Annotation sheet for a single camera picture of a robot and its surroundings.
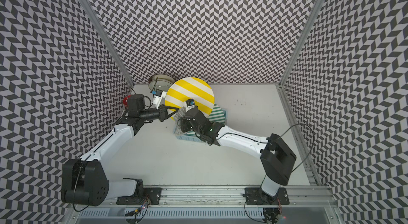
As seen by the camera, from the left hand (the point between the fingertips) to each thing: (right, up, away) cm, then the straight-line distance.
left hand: (177, 111), depth 78 cm
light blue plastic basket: (+6, -15, +8) cm, 18 cm away
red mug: (-39, +5, +22) cm, 45 cm away
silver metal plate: (-16, +17, +27) cm, 36 cm away
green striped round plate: (+20, -3, +8) cm, 22 cm away
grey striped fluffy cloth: (+2, -1, -3) cm, 4 cm away
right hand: (+3, -5, +1) cm, 6 cm away
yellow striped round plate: (+2, +10, -1) cm, 10 cm away
